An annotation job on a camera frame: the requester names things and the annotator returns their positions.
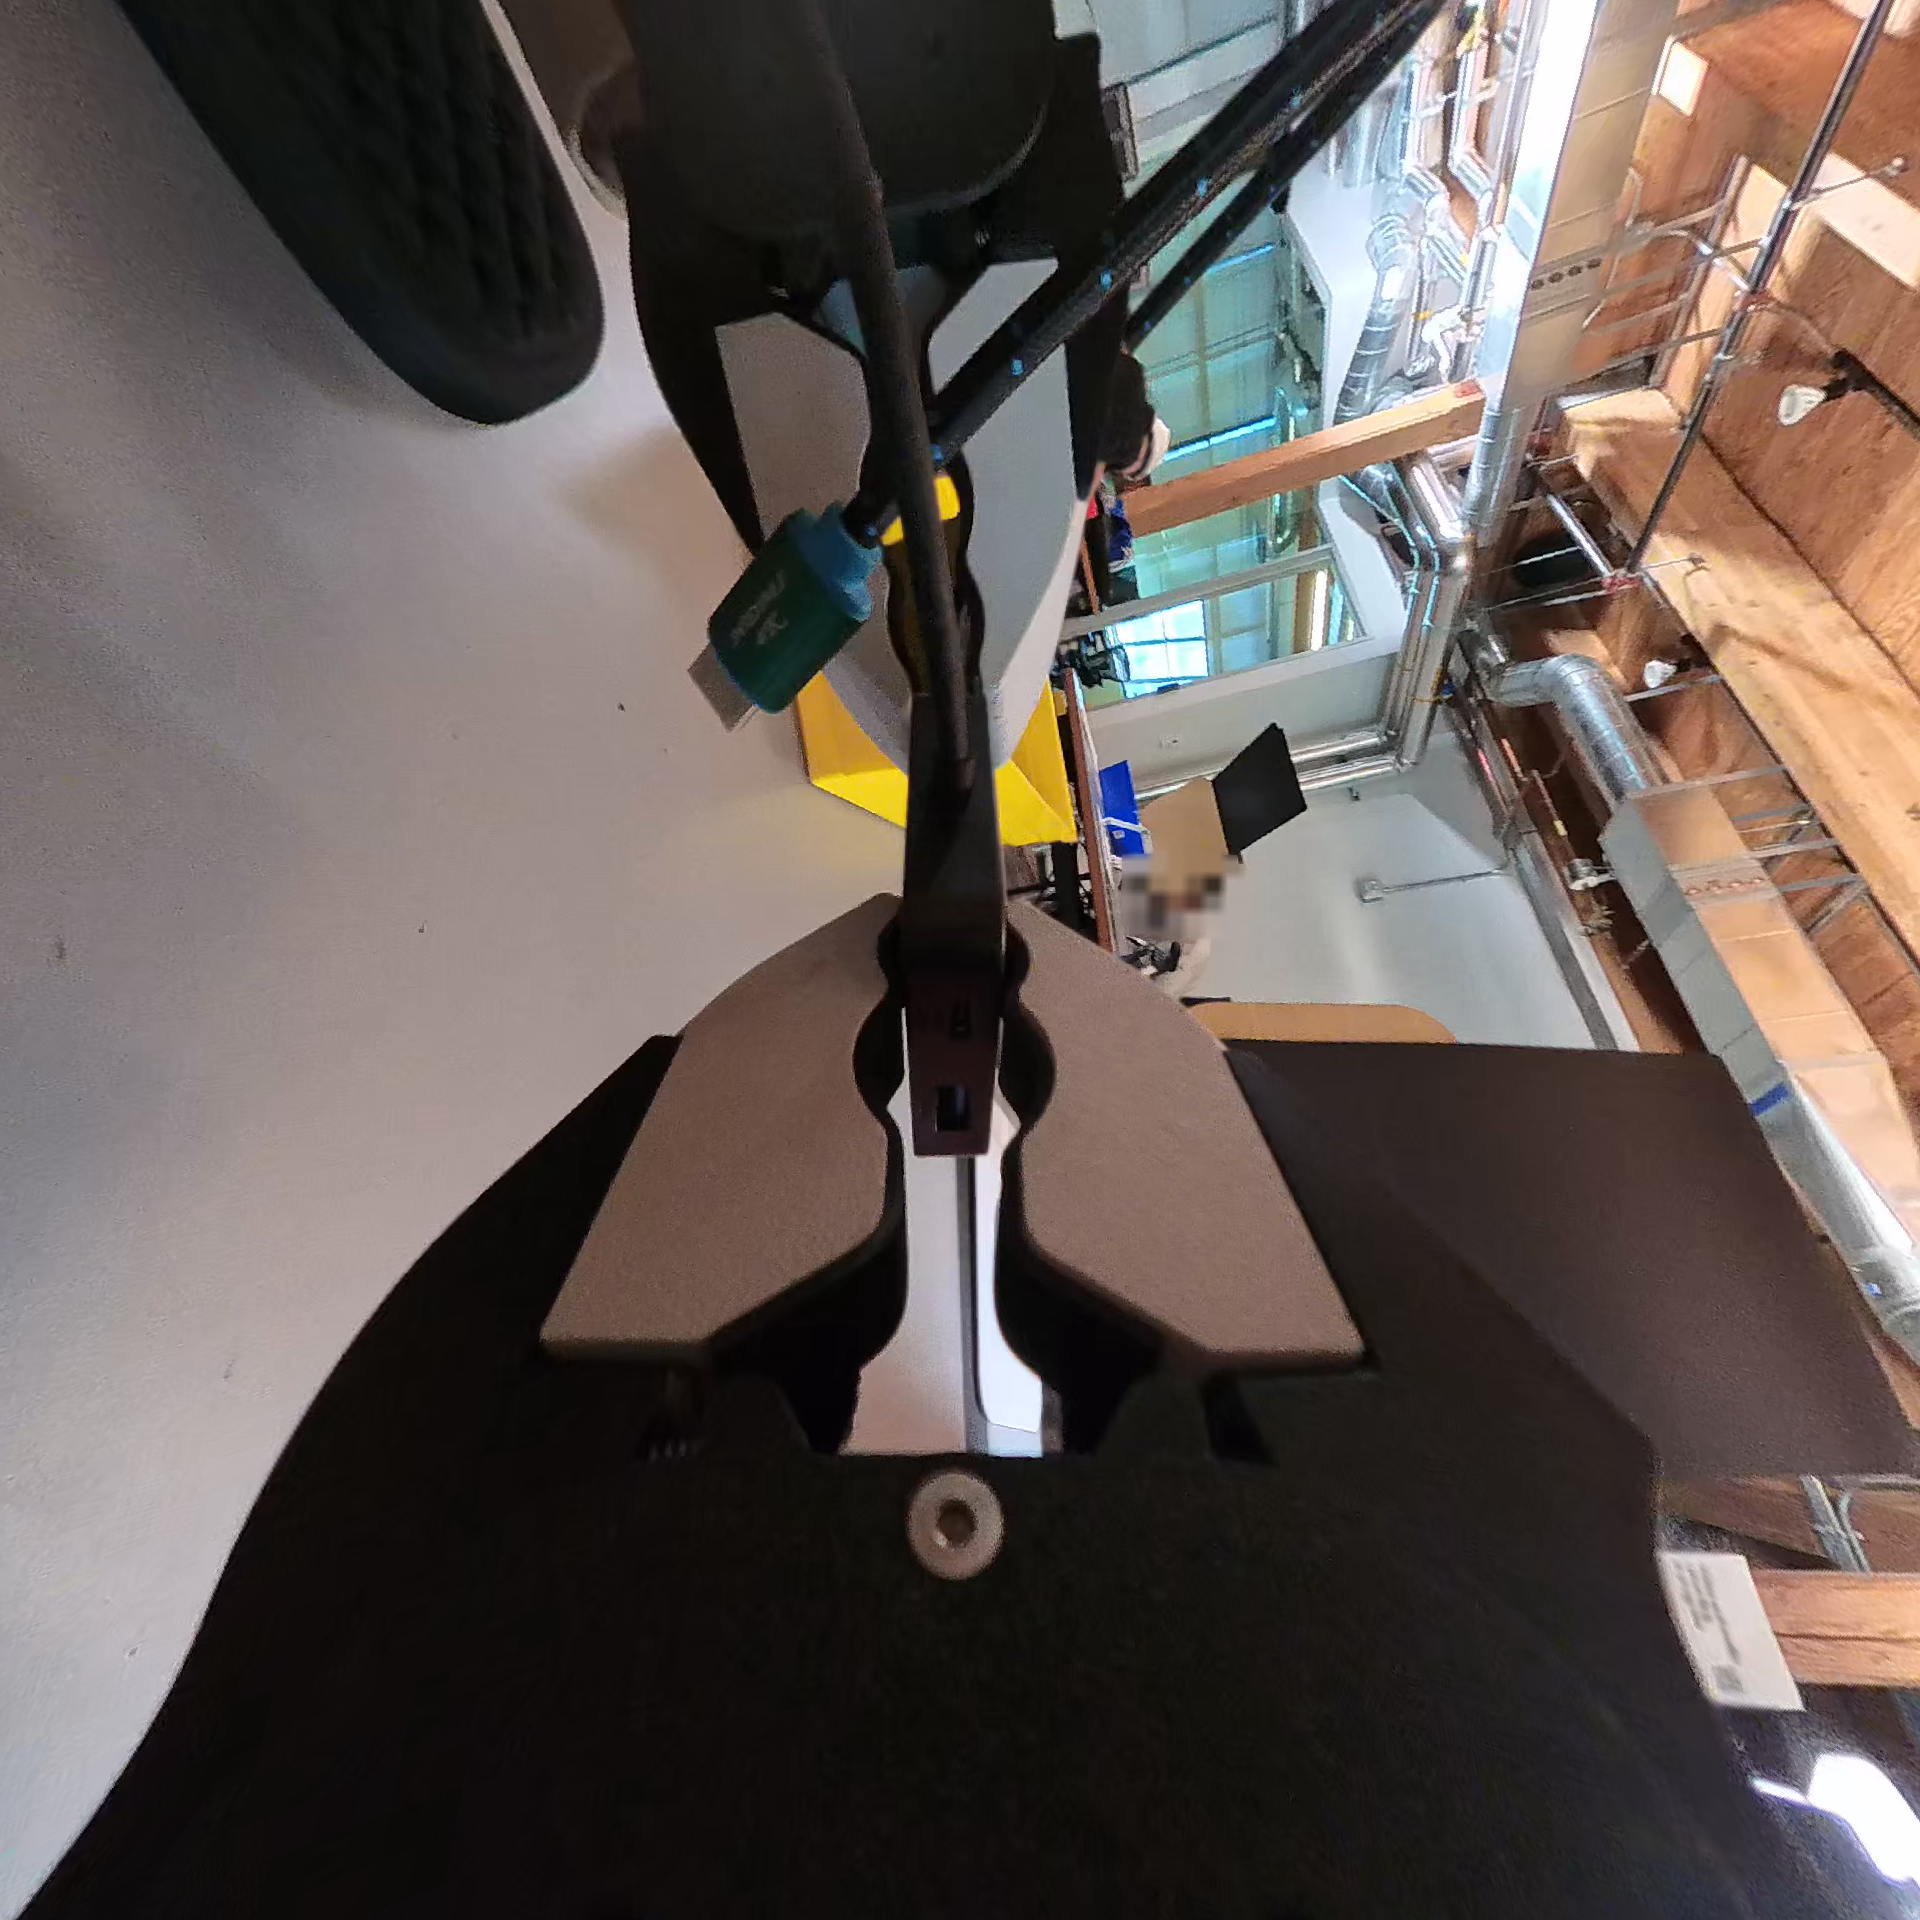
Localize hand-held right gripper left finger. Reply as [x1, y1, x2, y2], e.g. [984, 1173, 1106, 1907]
[540, 896, 911, 1367]

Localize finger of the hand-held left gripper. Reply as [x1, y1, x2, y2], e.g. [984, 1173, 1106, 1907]
[626, 195, 920, 720]
[918, 30, 1161, 759]

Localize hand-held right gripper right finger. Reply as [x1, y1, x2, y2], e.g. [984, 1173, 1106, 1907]
[997, 900, 1366, 1368]

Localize thin black hub cable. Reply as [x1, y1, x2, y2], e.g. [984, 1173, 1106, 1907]
[801, 0, 991, 798]

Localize black blue-flecked HDMI cable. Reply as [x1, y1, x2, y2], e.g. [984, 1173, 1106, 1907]
[687, 0, 1455, 736]

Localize grey USB hub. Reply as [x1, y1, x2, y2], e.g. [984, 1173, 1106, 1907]
[895, 772, 1009, 1160]

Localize yellow plastic bin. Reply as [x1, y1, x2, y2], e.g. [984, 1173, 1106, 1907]
[790, 478, 1078, 845]

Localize wooden beam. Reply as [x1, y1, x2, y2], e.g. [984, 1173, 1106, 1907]
[1118, 381, 1487, 534]

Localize black chair armrest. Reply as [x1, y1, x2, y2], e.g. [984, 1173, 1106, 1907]
[111, 0, 606, 424]

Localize white printed label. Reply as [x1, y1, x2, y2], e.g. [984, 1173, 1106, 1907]
[1657, 1552, 1805, 1712]

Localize silver air duct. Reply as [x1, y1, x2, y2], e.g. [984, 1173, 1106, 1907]
[1463, 622, 1920, 1327]

